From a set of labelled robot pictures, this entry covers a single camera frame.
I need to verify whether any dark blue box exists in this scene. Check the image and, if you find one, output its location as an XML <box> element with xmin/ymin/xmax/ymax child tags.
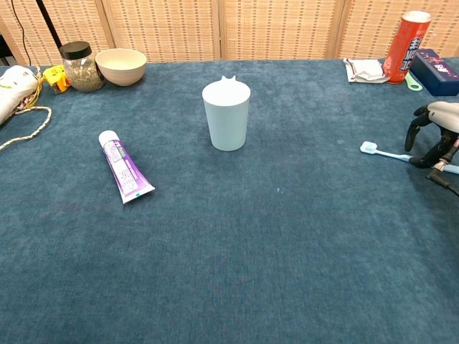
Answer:
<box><xmin>409</xmin><ymin>48</ymin><xmax>459</xmax><ymax>97</ymax></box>

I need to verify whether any purple white toothpaste tube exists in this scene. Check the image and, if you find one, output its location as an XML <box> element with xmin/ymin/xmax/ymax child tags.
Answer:
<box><xmin>98</xmin><ymin>130</ymin><xmax>156</xmax><ymax>205</ymax></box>

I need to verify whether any blue table cloth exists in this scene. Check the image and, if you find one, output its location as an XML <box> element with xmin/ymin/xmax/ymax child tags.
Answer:
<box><xmin>0</xmin><ymin>57</ymin><xmax>459</xmax><ymax>344</ymax></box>

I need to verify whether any braided beige rope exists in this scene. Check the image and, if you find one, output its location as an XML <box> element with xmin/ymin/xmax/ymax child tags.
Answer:
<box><xmin>0</xmin><ymin>66</ymin><xmax>53</xmax><ymax>151</ymax></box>

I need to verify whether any beige bowl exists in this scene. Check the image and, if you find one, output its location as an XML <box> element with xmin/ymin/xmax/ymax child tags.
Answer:
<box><xmin>95</xmin><ymin>47</ymin><xmax>148</xmax><ymax>87</ymax></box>

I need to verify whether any red drink can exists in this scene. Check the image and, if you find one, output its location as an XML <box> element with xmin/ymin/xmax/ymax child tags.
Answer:
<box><xmin>382</xmin><ymin>10</ymin><xmax>432</xmax><ymax>85</ymax></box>

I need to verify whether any light blue toothbrush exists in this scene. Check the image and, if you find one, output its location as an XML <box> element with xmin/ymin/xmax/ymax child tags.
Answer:
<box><xmin>359</xmin><ymin>140</ymin><xmax>459</xmax><ymax>176</ymax></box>

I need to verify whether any pale blue eared cup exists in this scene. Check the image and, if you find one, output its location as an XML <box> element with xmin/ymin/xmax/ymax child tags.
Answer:
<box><xmin>201</xmin><ymin>75</ymin><xmax>252</xmax><ymax>152</ymax></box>

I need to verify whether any bamboo folding screen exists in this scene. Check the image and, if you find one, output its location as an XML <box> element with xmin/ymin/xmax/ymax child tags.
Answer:
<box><xmin>0</xmin><ymin>0</ymin><xmax>459</xmax><ymax>67</ymax></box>

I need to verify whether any white folded packet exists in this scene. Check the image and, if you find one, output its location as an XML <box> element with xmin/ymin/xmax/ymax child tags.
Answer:
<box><xmin>343</xmin><ymin>57</ymin><xmax>391</xmax><ymax>85</ymax></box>

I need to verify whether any yellow tape measure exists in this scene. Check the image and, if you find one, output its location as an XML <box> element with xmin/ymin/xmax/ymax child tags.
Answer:
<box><xmin>42</xmin><ymin>64</ymin><xmax>71</xmax><ymax>95</ymax></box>

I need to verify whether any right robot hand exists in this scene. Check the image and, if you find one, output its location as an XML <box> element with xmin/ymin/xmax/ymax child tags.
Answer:
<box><xmin>404</xmin><ymin>100</ymin><xmax>459</xmax><ymax>170</ymax></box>

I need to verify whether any green ring opener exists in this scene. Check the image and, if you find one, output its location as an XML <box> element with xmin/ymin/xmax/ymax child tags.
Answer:
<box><xmin>404</xmin><ymin>70</ymin><xmax>424</xmax><ymax>92</ymax></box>

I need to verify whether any thin black cable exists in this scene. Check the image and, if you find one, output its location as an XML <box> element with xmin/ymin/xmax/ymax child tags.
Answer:
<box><xmin>10</xmin><ymin>0</ymin><xmax>33</xmax><ymax>67</ymax></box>

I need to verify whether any glass jar black lid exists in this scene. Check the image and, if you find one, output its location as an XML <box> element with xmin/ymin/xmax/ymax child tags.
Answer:
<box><xmin>59</xmin><ymin>41</ymin><xmax>105</xmax><ymax>93</ymax></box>

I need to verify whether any black tripod stand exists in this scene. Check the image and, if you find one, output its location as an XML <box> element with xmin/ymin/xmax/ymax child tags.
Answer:
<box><xmin>34</xmin><ymin>0</ymin><xmax>64</xmax><ymax>49</ymax></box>

